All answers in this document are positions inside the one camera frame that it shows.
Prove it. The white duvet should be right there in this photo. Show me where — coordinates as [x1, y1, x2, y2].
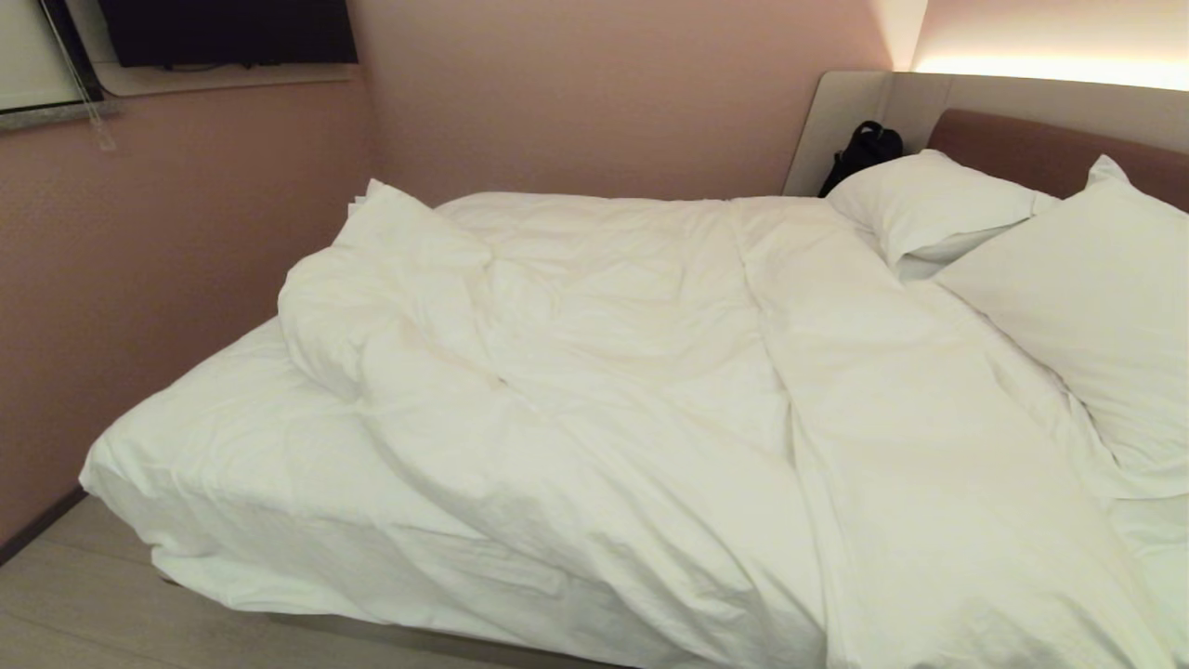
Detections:
[278, 178, 1181, 669]

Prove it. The white bed sheet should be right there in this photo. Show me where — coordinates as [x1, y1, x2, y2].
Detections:
[78, 316, 1189, 669]

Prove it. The black bag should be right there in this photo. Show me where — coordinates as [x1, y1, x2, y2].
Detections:
[817, 121, 904, 199]

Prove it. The white pillow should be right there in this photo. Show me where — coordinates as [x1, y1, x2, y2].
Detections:
[933, 154, 1189, 477]
[825, 149, 1061, 270]

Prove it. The brown padded headboard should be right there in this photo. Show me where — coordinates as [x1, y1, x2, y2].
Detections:
[926, 109, 1189, 214]

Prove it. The clear blind wand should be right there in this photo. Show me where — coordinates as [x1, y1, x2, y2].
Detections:
[37, 0, 118, 152]

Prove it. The grey window sill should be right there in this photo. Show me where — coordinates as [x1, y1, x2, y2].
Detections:
[0, 98, 124, 132]

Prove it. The pale headboard wall panel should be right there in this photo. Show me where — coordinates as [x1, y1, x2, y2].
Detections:
[783, 71, 1189, 198]

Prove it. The black wall television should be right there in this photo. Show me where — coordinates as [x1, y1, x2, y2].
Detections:
[97, 0, 359, 69]

